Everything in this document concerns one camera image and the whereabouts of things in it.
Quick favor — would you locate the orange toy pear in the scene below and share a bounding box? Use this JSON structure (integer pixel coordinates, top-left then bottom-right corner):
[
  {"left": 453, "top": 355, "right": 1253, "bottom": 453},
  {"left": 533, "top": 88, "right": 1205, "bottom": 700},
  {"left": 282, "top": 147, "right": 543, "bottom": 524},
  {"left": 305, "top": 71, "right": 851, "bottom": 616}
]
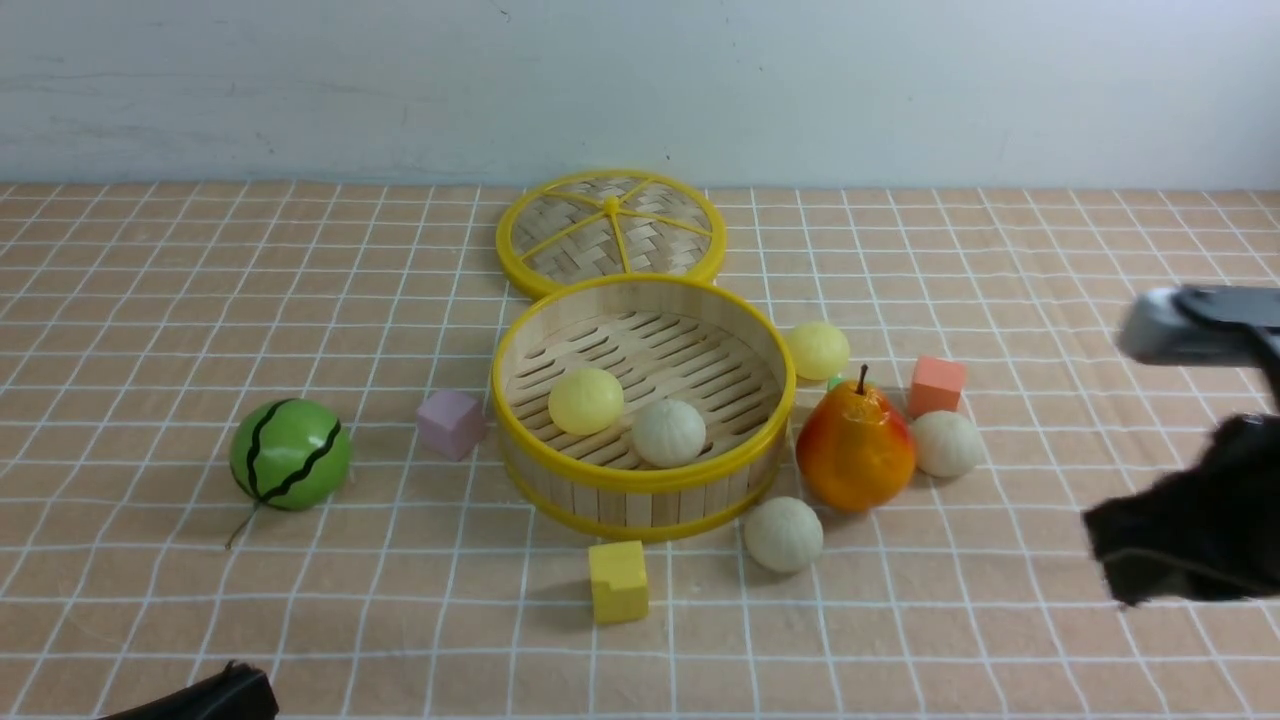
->
[{"left": 795, "top": 364, "right": 916, "bottom": 514}]

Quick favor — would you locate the green toy watermelon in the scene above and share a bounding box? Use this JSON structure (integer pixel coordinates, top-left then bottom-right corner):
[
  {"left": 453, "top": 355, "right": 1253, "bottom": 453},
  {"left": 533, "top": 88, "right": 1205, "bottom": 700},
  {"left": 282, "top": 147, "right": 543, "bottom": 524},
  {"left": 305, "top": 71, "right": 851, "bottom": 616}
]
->
[{"left": 225, "top": 398, "right": 352, "bottom": 550}]

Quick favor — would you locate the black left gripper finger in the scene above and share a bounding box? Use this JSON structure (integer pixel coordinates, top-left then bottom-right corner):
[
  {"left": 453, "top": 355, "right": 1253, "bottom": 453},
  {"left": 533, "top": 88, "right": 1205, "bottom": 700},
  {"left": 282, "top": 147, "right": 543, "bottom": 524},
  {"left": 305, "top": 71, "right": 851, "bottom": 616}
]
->
[{"left": 104, "top": 661, "right": 280, "bottom": 720}]

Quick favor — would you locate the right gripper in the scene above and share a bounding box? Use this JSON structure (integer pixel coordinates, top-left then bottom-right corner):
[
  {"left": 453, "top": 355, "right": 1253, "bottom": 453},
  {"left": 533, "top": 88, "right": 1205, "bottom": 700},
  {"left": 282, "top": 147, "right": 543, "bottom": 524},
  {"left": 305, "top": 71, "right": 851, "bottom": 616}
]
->
[{"left": 1082, "top": 284, "right": 1279, "bottom": 607}]

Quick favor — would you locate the yellow bun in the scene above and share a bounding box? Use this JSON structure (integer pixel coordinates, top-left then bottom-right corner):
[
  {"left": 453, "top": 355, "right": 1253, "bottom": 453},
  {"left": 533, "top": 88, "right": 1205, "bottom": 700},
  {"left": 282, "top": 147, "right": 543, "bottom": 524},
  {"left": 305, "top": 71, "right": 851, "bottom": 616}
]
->
[
  {"left": 548, "top": 366, "right": 625, "bottom": 436},
  {"left": 785, "top": 322, "right": 851, "bottom": 382}
]

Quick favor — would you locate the yellow foam cube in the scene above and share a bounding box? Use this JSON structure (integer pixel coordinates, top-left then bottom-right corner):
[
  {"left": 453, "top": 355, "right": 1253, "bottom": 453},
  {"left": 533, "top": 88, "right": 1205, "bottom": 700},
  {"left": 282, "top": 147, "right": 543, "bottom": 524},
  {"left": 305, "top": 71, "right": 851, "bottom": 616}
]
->
[{"left": 588, "top": 539, "right": 650, "bottom": 625}]

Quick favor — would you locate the pink foam cube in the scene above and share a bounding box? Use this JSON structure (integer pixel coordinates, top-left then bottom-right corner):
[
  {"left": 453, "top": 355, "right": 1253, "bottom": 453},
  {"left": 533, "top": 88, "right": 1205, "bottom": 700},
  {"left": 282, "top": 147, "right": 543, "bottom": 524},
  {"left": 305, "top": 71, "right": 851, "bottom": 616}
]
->
[{"left": 417, "top": 389, "right": 486, "bottom": 461}]

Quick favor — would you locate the checkered beige tablecloth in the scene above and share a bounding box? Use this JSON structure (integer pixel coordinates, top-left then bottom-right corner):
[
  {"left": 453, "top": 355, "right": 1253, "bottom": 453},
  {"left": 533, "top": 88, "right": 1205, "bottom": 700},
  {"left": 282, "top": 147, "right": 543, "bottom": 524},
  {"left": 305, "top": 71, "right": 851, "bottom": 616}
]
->
[{"left": 1, "top": 182, "right": 1277, "bottom": 719}]

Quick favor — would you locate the bamboo steamer tray yellow rim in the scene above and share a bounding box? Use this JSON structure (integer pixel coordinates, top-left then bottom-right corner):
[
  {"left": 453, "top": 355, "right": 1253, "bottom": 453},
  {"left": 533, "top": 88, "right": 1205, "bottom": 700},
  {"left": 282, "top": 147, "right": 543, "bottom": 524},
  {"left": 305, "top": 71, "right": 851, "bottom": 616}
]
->
[{"left": 492, "top": 274, "right": 796, "bottom": 543}]

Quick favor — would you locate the orange foam cube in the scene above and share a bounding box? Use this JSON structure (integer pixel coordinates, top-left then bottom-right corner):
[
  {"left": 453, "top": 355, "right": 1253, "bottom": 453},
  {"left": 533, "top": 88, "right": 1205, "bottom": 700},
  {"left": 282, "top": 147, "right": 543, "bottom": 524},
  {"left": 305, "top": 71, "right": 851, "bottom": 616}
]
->
[{"left": 906, "top": 355, "right": 968, "bottom": 419}]

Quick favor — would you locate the bamboo steamer lid yellow rim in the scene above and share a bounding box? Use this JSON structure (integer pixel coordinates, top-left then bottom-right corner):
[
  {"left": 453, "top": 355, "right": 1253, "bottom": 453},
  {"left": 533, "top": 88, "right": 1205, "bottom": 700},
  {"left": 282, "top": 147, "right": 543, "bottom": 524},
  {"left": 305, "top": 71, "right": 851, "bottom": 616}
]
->
[{"left": 495, "top": 169, "right": 728, "bottom": 299}]

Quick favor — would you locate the white bun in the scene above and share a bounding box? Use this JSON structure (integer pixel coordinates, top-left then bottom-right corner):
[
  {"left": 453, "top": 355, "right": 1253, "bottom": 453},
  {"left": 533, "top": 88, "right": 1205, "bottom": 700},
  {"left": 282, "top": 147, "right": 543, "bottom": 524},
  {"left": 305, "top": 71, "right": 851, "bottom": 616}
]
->
[
  {"left": 910, "top": 411, "right": 986, "bottom": 479},
  {"left": 742, "top": 496, "right": 824, "bottom": 575},
  {"left": 630, "top": 398, "right": 707, "bottom": 468}
]

